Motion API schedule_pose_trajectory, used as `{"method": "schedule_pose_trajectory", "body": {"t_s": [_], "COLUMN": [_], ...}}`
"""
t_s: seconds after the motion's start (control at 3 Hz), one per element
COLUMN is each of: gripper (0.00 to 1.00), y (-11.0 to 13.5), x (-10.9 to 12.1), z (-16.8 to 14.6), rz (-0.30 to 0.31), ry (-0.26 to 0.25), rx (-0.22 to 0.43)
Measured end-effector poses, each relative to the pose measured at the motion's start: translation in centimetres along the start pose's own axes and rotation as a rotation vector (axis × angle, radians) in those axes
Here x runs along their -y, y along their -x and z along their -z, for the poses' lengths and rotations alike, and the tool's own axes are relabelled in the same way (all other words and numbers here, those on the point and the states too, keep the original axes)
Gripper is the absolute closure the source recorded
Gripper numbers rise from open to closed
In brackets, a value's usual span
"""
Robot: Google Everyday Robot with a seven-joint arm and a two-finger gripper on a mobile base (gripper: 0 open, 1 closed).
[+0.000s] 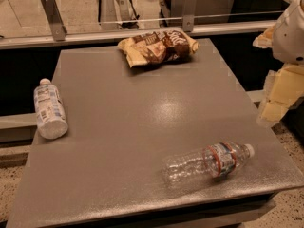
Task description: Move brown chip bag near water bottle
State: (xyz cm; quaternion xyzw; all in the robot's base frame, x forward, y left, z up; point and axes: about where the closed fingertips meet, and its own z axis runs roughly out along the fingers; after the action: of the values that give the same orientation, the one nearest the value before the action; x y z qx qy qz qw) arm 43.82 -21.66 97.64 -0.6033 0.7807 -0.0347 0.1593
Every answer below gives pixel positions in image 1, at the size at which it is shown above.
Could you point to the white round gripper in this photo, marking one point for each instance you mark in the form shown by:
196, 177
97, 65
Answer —
291, 35

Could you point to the clear empty water bottle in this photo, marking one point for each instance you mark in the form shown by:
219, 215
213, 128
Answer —
211, 163

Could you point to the white labelled plastic bottle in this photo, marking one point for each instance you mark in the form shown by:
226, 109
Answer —
50, 115

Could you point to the metal rail bracket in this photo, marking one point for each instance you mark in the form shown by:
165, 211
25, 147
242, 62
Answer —
57, 27
188, 15

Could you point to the horizontal metal rail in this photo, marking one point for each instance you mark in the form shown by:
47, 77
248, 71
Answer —
116, 36

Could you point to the right metal rail bracket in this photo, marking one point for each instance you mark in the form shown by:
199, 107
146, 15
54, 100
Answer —
188, 15

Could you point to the left metal rail bracket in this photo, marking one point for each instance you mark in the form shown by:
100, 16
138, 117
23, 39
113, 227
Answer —
57, 27

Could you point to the brown chip bag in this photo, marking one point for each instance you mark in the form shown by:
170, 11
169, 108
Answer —
157, 47

